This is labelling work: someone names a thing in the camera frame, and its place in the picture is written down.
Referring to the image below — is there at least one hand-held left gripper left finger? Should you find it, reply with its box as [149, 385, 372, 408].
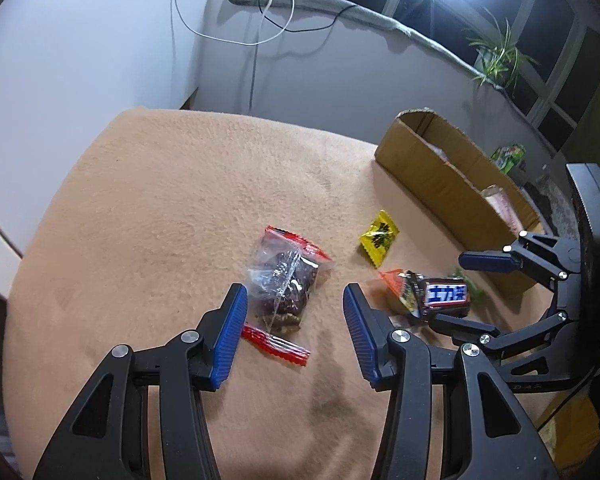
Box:
[32, 282, 249, 480]

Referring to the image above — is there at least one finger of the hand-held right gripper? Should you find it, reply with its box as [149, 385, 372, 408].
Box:
[426, 310, 581, 376]
[458, 230, 583, 291]

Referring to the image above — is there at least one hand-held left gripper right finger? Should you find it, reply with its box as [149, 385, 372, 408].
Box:
[342, 282, 561, 480]

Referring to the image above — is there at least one large dark chocolate bar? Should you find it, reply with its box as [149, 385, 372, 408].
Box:
[404, 270, 473, 318]

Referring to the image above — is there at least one bagged sliced bread sandwich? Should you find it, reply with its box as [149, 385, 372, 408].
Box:
[480, 185, 523, 233]

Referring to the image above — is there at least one clear red-edged date packet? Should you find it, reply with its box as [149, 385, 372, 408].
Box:
[241, 225, 333, 367]

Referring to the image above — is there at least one cardboard box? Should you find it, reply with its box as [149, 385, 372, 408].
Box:
[374, 108, 543, 301]

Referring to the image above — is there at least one small green candy packet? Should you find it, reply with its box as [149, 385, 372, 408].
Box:
[450, 267, 487, 307]

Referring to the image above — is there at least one orange snack packet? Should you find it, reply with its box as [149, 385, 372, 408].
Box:
[378, 268, 416, 315]

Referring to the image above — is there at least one yellow candy packet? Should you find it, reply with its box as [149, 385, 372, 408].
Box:
[358, 210, 401, 268]

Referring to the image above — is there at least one green printed bag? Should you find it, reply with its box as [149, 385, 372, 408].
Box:
[490, 144, 527, 176]

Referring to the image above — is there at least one potted spider plant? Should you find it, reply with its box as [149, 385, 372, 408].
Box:
[465, 7, 541, 93]

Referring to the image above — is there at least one window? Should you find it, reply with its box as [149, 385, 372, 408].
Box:
[370, 0, 600, 151]

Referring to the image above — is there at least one grey window sill pad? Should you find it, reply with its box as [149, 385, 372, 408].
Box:
[225, 0, 556, 151]

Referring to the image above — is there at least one white cabinet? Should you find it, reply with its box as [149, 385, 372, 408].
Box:
[0, 0, 216, 261]

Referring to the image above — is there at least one thin grey hanging cable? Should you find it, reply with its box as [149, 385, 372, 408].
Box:
[249, 10, 259, 116]

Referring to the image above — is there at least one black cable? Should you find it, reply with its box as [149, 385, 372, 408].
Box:
[262, 2, 358, 34]

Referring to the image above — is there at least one long thin white cable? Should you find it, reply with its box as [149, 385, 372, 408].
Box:
[172, 0, 296, 47]

